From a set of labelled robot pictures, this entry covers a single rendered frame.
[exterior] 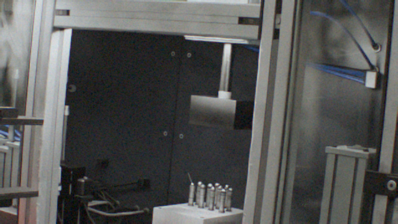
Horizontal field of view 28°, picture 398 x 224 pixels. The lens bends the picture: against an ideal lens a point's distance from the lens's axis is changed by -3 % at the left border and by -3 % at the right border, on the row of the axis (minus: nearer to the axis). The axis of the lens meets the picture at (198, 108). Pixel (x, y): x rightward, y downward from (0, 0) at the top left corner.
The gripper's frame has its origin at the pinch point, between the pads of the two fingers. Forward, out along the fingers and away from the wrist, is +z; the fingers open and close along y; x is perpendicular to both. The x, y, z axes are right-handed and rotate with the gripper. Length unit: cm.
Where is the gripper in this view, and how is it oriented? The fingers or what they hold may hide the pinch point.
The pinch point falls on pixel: (17, 157)
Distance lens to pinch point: 96.4
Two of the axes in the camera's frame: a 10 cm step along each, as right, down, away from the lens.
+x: -8.1, -1.1, 5.8
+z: 5.8, 0.1, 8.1
